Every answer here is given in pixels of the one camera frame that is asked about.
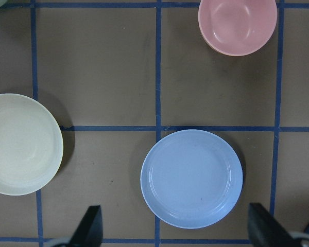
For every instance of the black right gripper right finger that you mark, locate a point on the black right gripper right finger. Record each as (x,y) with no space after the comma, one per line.
(264,230)

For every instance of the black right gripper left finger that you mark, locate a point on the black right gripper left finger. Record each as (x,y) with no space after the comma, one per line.
(90,230)

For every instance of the cream white plate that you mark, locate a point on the cream white plate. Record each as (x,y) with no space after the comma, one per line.
(31,145)

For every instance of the blue plate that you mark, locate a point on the blue plate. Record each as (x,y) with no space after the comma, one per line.
(191,179)

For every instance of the pink bowl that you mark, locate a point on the pink bowl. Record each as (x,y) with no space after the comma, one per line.
(237,28)

